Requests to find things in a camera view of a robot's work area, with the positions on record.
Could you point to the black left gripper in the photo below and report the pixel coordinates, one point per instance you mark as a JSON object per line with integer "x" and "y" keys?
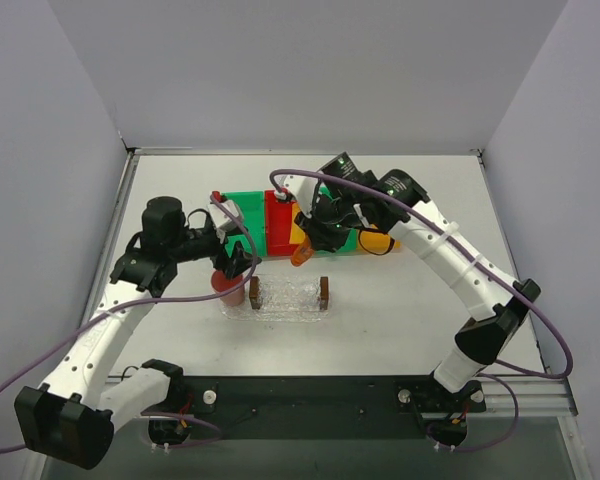
{"x": 231, "y": 258}

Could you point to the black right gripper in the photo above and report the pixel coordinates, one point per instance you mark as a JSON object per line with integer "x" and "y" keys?
{"x": 318, "y": 233}

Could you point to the pink plastic cup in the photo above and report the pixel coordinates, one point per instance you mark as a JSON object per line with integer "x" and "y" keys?
{"x": 233, "y": 290}

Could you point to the orange toothpaste tube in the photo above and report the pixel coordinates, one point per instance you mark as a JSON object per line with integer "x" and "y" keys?
{"x": 303, "y": 252}

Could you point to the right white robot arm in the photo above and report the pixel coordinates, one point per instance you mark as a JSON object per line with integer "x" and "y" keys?
{"x": 343, "y": 199}

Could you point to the yellow toothpaste tube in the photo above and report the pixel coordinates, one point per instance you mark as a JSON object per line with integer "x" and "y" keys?
{"x": 297, "y": 235}

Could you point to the clear textured glass tray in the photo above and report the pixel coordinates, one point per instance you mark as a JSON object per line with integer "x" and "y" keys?
{"x": 290, "y": 299}

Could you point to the right green plastic bin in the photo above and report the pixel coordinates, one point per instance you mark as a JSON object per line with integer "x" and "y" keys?
{"x": 351, "y": 242}

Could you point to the green plastic bin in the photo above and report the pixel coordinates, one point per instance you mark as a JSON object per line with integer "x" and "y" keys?
{"x": 351, "y": 242}
{"x": 252, "y": 206}

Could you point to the red plastic bin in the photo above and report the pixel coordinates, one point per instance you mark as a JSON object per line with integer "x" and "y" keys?
{"x": 279, "y": 216}

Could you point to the orange plastic bin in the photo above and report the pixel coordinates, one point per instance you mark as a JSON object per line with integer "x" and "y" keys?
{"x": 372, "y": 240}

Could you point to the left green plastic bin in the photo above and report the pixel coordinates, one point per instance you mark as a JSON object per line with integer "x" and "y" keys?
{"x": 252, "y": 206}

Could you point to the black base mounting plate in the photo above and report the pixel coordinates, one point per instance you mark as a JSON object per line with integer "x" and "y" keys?
{"x": 379, "y": 407}

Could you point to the left brown tray handle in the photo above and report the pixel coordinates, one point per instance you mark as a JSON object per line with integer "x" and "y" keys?
{"x": 254, "y": 293}

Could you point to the brown tray handle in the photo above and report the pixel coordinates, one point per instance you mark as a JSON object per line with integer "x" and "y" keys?
{"x": 254, "y": 293}
{"x": 324, "y": 293}

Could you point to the right brown tray handle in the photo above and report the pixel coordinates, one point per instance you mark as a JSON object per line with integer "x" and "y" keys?
{"x": 324, "y": 293}

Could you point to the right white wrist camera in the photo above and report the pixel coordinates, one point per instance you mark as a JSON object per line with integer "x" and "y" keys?
{"x": 300, "y": 189}

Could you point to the aluminium table edge rail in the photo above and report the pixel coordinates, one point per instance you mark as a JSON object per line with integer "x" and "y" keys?
{"x": 188, "y": 174}

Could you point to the front aluminium rail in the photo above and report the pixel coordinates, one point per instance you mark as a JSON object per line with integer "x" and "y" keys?
{"x": 525, "y": 395}

